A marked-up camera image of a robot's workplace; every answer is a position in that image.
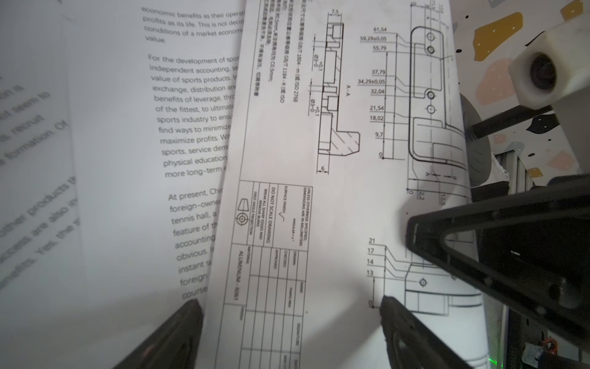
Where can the white text sheet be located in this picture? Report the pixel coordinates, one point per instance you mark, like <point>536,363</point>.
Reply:
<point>152,86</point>
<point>42,277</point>

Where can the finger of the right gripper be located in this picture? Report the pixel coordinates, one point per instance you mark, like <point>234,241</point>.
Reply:
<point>529,250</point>

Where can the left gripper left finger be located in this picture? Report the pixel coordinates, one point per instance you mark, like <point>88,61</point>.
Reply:
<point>173,345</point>

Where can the white technical drawing sheet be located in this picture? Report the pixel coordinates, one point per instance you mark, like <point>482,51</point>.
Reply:
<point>347,123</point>

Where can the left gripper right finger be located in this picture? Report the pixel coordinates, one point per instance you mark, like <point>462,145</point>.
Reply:
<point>410,344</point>

